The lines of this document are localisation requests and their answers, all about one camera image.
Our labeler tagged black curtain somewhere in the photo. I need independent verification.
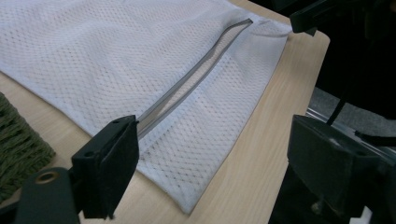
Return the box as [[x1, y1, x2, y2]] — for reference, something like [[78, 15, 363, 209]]
[[314, 0, 396, 120]]

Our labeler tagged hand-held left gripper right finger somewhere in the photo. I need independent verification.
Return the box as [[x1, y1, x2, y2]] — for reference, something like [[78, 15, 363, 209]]
[[287, 114, 389, 218]]

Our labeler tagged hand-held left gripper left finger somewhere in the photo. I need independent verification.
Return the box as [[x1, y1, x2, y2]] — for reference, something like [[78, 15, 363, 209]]
[[70, 114, 140, 220]]

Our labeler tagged metal floor rail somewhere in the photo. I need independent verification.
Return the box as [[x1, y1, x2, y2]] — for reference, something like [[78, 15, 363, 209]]
[[306, 106, 396, 157]]

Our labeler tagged white mesh laundry bag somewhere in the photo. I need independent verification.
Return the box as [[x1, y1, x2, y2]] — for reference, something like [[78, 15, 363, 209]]
[[0, 0, 293, 216]]

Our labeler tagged black cable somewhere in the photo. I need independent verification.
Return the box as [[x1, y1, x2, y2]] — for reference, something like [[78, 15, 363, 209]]
[[326, 96, 348, 126]]

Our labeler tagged green woven basket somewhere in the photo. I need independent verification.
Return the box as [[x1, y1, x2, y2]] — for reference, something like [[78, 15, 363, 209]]
[[0, 91, 57, 203]]

